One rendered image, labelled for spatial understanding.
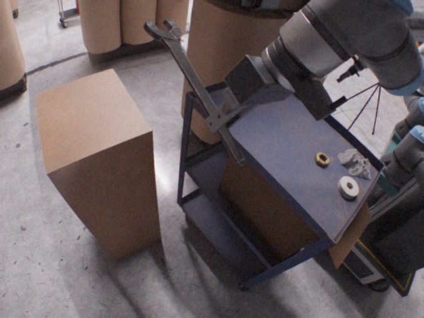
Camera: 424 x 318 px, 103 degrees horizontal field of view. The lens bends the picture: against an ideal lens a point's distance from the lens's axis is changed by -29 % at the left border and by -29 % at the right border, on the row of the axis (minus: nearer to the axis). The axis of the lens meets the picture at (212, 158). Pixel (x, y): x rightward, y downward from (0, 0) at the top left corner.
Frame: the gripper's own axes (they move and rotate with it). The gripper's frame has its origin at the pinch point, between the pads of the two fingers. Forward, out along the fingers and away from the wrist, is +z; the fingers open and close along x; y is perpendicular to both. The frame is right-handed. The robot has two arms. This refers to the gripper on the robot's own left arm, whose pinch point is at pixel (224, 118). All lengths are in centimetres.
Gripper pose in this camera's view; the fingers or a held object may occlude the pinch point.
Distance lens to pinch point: 41.2
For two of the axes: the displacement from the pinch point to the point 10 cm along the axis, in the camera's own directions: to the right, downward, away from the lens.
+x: -6.7, 2.6, -7.0
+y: -4.7, -8.7, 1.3
